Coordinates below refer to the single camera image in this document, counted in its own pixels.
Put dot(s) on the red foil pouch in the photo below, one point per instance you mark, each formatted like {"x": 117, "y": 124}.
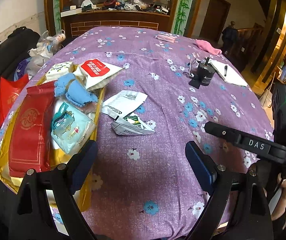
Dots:
{"x": 30, "y": 141}

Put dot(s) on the teal cartoon tissue pack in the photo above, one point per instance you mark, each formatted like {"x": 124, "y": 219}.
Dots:
{"x": 70, "y": 128}

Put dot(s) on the person in dark clothes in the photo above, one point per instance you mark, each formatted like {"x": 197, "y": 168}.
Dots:
{"x": 229, "y": 37}

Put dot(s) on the white plastic bags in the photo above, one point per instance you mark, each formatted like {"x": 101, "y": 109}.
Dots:
{"x": 46, "y": 47}

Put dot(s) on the blue knitted cloth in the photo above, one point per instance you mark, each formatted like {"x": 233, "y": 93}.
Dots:
{"x": 68, "y": 86}

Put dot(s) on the white foam block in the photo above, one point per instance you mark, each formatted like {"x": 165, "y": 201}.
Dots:
{"x": 58, "y": 70}

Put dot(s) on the green white seasoning packet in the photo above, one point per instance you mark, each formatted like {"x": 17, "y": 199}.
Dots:
{"x": 131, "y": 125}

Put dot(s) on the wooden cabinet counter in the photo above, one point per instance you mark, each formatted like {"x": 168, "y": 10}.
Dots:
{"x": 77, "y": 24}

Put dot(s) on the white paper sachet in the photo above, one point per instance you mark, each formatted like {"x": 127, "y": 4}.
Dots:
{"x": 123, "y": 103}

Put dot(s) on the white foam box yellow tape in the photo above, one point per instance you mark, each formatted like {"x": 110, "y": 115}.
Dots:
{"x": 57, "y": 155}

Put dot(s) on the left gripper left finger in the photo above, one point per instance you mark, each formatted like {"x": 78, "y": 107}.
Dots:
{"x": 31, "y": 216}

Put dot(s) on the person's right hand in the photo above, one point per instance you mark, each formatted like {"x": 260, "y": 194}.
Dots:
{"x": 277, "y": 203}

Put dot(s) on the white red snack bag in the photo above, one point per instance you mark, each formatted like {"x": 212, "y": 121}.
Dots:
{"x": 94, "y": 74}

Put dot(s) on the pink cloth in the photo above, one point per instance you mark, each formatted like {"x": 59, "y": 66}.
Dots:
{"x": 206, "y": 46}

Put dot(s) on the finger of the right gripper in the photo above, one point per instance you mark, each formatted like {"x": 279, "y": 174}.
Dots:
{"x": 239, "y": 139}

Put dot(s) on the black pen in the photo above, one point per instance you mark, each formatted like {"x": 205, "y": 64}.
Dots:
{"x": 225, "y": 72}

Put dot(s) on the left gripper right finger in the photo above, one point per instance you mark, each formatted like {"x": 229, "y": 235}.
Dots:
{"x": 250, "y": 217}

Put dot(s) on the purple floral tablecloth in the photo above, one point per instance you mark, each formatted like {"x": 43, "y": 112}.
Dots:
{"x": 144, "y": 187}

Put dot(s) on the black cylindrical motor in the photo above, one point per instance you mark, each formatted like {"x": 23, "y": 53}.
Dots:
{"x": 201, "y": 73}

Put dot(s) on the white notepad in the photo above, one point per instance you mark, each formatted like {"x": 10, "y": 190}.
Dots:
{"x": 233, "y": 77}

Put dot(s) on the red shopping bag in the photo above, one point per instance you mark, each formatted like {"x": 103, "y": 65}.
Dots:
{"x": 9, "y": 91}

